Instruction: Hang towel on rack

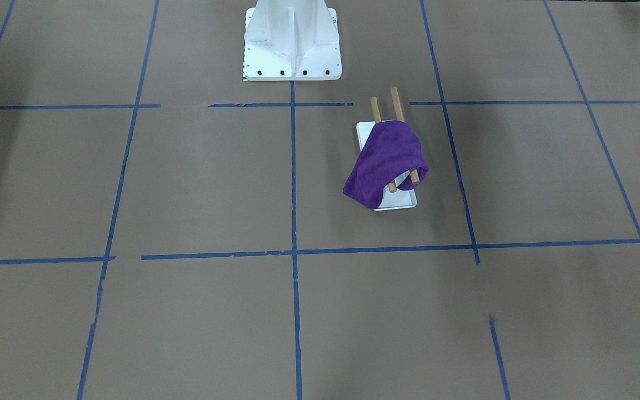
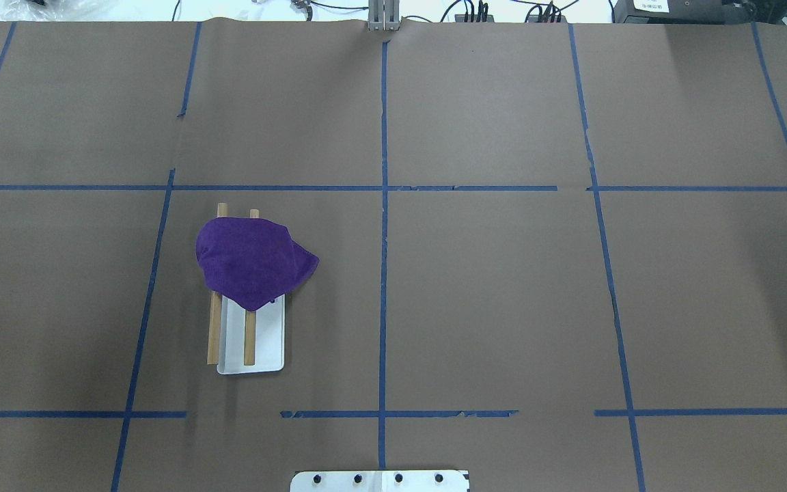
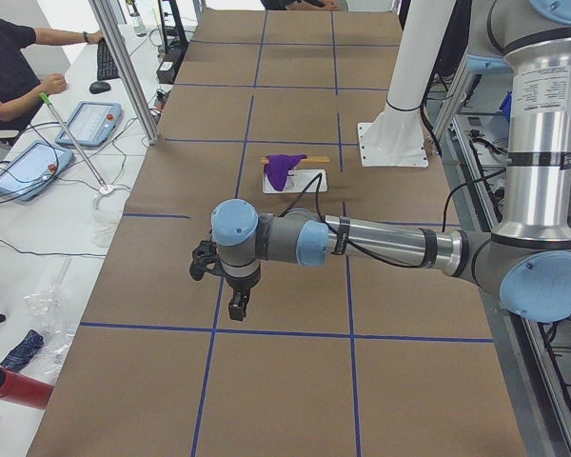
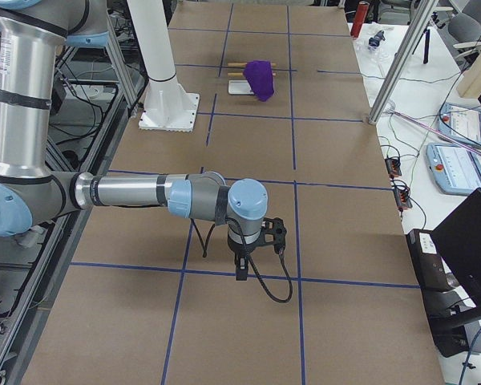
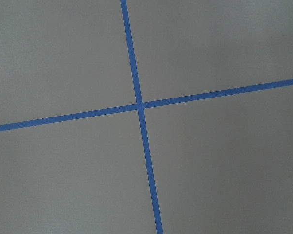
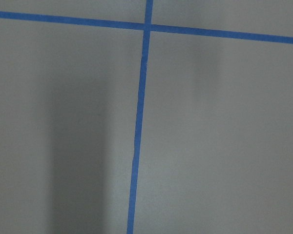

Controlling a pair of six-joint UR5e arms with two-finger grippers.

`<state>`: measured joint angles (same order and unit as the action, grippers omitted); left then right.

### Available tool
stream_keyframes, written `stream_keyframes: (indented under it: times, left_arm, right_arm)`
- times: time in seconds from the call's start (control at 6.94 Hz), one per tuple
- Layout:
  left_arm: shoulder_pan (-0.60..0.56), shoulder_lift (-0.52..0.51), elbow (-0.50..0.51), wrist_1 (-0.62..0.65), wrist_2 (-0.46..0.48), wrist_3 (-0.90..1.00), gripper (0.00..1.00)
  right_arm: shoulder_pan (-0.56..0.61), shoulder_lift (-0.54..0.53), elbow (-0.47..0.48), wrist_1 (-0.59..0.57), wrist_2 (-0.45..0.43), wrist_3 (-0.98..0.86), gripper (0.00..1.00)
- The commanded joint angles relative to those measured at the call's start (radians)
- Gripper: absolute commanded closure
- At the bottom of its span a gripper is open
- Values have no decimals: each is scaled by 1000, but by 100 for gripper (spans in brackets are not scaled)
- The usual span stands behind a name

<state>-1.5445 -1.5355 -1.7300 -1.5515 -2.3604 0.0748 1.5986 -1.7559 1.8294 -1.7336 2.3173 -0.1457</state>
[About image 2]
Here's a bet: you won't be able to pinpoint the purple towel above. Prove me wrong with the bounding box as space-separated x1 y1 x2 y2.
195 217 320 312

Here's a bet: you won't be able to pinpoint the white towel rack base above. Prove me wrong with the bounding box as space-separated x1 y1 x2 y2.
216 295 286 376

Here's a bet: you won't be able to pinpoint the inner wooden rack bar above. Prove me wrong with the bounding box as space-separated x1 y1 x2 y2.
243 209 260 367

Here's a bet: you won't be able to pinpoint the wooden rack bar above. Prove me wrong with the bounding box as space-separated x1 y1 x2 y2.
243 209 260 367
207 202 229 366

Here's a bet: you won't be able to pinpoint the outer wooden rack bar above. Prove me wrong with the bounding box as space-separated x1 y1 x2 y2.
207 202 229 366

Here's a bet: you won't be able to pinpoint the brown paper table cover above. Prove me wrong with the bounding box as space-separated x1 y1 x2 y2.
0 18 787 491

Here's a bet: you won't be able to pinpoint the aluminium frame post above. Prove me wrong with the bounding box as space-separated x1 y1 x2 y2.
368 0 402 32

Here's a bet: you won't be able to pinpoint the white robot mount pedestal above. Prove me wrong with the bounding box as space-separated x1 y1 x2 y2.
290 469 471 491

